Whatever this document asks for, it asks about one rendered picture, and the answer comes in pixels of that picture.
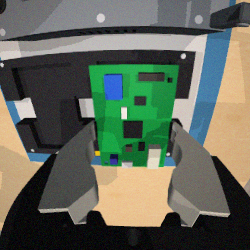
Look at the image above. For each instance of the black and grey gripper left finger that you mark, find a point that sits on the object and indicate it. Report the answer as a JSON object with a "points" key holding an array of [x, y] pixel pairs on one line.
{"points": [[61, 193]]}

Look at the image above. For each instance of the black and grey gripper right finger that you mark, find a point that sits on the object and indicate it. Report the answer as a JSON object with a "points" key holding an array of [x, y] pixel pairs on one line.
{"points": [[204, 192]]}

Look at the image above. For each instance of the green circuit board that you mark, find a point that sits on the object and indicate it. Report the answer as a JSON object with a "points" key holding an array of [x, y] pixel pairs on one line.
{"points": [[133, 107]]}

